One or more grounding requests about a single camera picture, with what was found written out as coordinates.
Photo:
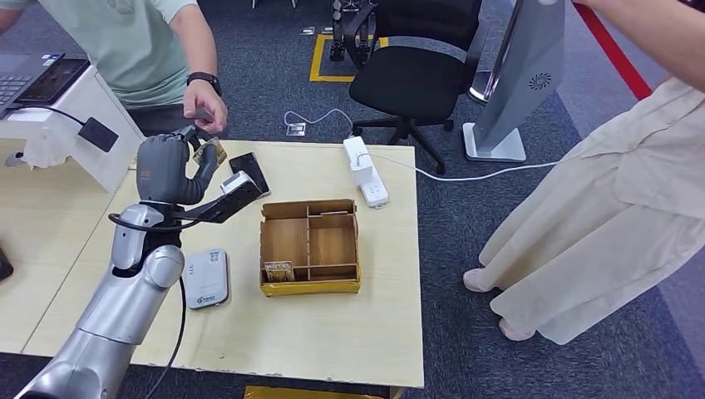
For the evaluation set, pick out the grey card reader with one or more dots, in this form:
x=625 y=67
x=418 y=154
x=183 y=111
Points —
x=206 y=278

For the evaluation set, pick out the white power strip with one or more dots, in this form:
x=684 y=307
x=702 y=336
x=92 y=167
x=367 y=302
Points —
x=376 y=193

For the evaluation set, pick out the black object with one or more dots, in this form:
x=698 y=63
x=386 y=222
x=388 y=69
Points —
x=4 y=267

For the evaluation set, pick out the pale pink shoe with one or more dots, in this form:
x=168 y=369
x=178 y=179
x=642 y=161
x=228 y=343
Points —
x=478 y=282
x=515 y=330

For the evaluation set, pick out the person's left forearm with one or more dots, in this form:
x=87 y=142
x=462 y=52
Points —
x=195 y=44

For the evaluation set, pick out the dark laptop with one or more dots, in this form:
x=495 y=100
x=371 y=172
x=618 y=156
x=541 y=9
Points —
x=16 y=77

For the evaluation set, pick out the white desktop riser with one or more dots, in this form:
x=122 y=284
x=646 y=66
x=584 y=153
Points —
x=110 y=143

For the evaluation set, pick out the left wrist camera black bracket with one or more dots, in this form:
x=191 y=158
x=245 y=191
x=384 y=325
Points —
x=239 y=190

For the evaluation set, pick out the small grey disc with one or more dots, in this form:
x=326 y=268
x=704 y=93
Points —
x=14 y=160

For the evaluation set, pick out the black wristwatch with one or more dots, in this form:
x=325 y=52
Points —
x=204 y=79

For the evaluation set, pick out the wooden compartment box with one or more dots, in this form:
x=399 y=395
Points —
x=286 y=242

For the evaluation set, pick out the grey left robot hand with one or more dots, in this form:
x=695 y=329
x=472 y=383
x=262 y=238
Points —
x=162 y=170

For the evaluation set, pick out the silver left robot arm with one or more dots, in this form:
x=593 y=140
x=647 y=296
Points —
x=115 y=308

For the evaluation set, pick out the person's right forearm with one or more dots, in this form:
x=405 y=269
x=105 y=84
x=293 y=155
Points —
x=650 y=38

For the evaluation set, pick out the black smartphone pink edge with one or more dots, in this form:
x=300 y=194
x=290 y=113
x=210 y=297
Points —
x=250 y=165

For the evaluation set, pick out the black metal robot legs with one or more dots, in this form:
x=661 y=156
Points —
x=337 y=33

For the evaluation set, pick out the white charger plug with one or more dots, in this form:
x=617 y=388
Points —
x=362 y=170

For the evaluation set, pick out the person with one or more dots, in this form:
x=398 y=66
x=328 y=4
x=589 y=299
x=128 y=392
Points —
x=121 y=49
x=578 y=248

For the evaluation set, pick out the white crumpled tissue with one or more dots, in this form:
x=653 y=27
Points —
x=44 y=151

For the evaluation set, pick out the person's left hand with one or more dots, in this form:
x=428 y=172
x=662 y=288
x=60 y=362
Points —
x=212 y=107

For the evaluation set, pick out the grey kiosk screen stand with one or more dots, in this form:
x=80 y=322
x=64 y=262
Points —
x=523 y=71

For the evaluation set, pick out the black office chair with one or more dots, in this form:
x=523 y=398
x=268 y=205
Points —
x=413 y=82

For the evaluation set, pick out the black power adapter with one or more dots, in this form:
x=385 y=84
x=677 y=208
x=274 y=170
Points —
x=98 y=135

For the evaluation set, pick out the silver floor socket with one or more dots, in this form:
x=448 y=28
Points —
x=296 y=130

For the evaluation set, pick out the yellow floor mat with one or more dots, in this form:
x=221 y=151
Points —
x=308 y=394

